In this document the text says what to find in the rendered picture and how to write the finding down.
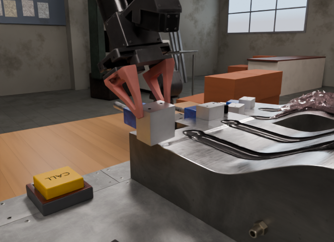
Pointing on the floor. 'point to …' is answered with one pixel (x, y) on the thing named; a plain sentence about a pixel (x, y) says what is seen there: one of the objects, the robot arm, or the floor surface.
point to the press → (99, 52)
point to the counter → (293, 71)
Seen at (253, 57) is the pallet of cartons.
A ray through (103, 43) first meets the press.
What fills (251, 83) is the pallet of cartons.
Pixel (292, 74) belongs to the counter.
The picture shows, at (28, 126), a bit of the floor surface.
